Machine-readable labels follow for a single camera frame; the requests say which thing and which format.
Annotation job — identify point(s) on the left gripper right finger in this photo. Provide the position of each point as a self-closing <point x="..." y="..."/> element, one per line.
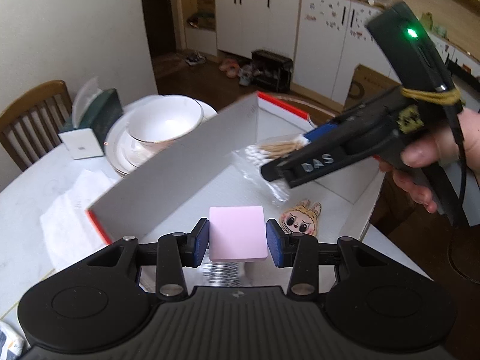
<point x="296" y="251"/>

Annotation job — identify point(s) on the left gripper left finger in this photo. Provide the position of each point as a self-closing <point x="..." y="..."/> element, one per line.
<point x="176" y="251"/>

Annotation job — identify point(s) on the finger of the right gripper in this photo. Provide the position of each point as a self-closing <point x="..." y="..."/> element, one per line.
<point x="302" y="166"/>
<point x="281" y="148"/>

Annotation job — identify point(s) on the cotton swabs plastic bag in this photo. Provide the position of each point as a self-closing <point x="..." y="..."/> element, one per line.
<point x="248" y="162"/>

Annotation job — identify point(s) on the pink cube block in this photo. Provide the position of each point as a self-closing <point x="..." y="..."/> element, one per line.
<point x="237" y="234"/>

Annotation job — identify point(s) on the red white cardboard box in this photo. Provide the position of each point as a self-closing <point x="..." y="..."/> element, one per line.
<point x="178" y="186"/>

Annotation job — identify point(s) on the blue white snack packet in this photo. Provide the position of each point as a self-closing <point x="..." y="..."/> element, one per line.
<point x="11" y="343"/>

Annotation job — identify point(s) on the person's right hand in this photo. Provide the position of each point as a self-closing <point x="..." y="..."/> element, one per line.
<point x="437" y="146"/>

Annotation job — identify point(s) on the brown cardboard box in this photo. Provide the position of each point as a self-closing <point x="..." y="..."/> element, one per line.
<point x="365" y="84"/>

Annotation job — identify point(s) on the black shoe rack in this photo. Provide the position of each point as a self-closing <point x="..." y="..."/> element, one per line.
<point x="271" y="71"/>

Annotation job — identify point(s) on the white paper napkin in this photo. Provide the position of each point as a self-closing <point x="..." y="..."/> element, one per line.
<point x="68" y="232"/>

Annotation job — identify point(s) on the stacked white plates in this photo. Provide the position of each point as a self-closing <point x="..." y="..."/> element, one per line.
<point x="124" y="153"/>

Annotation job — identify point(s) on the white ceramic bowl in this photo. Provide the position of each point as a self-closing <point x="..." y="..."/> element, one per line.
<point x="163" y="120"/>

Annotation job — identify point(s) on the green tissue box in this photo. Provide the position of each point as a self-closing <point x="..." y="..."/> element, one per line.
<point x="94" y="112"/>

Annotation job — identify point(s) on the wooden dining chair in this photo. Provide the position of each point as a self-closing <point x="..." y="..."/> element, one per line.
<point x="30" y="125"/>

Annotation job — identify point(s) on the cartoon face keychain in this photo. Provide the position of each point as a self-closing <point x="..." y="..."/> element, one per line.
<point x="302" y="218"/>

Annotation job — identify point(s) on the white wall cabinets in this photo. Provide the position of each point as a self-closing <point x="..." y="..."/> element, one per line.
<point x="326" y="39"/>

